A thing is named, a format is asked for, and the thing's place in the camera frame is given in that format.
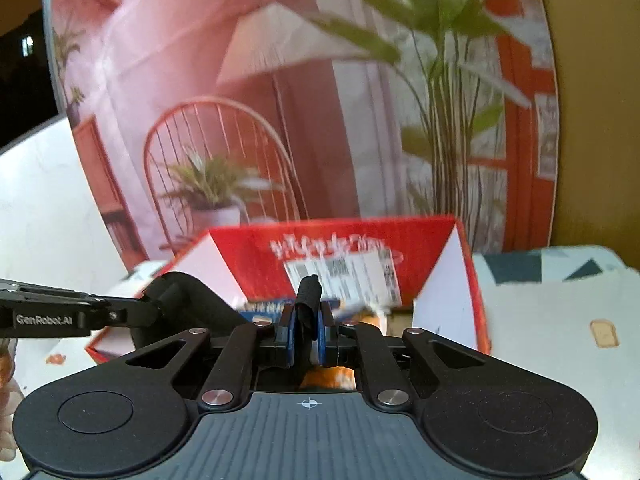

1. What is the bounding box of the red strawberry print cardboard box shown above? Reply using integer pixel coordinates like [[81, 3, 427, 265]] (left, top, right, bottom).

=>
[[84, 215, 493, 366]]

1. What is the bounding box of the white marble board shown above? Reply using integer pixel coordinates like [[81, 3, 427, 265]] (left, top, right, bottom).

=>
[[0, 112, 151, 356]]

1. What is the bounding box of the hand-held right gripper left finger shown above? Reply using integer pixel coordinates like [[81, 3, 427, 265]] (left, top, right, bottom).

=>
[[122, 305, 301, 413]]

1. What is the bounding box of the printed room scene backdrop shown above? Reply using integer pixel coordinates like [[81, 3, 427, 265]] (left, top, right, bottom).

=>
[[42, 0, 561, 272]]

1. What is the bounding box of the wooden panel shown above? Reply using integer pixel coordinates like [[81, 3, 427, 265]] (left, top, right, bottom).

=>
[[530, 0, 640, 256]]

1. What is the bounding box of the white printed tablecloth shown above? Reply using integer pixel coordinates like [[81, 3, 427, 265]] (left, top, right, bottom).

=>
[[15, 245, 640, 480]]

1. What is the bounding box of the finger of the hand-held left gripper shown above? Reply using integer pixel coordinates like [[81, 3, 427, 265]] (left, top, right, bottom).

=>
[[90, 292, 163, 333]]

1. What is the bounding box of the person's left hand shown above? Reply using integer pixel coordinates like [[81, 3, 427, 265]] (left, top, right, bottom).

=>
[[0, 337, 23, 461]]

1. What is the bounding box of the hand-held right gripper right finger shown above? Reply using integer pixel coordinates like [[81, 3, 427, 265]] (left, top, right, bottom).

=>
[[310, 304, 491, 413]]

